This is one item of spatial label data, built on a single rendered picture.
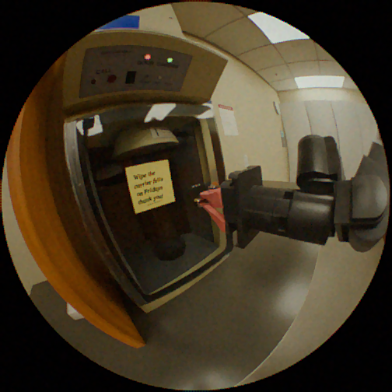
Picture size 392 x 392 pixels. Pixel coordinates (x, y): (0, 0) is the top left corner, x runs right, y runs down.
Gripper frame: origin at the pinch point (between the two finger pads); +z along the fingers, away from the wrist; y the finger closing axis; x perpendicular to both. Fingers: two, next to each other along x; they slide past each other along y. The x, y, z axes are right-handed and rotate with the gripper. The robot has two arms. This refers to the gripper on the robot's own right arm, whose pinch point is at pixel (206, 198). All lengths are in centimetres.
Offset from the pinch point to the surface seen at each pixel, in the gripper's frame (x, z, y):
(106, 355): 38.5, -1.8, -25.9
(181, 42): 1.7, -4.0, 29.5
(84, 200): 18.8, 5.6, 5.7
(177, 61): 1.0, -1.0, 26.3
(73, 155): 18.9, 5.6, 12.8
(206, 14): -59, 16, 144
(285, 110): -291, 36, 81
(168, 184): 4.1, 4.5, 3.6
